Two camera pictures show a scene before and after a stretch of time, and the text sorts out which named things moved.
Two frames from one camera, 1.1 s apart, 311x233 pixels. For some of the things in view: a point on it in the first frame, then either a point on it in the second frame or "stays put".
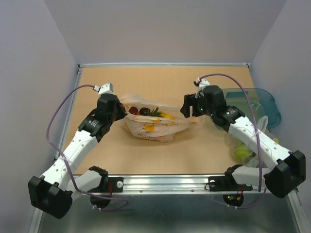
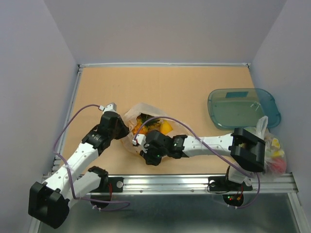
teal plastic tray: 262,103 stays put
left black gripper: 122,110 -> 125,129
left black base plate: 117,185 stays put
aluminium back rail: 81,66 stays put
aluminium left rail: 60,139 stays put
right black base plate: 224,183 stays put
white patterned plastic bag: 156,128 -> 179,128
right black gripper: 189,100 -> 149,159
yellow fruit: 167,116 -> 164,127
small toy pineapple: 155,113 -> 145,122
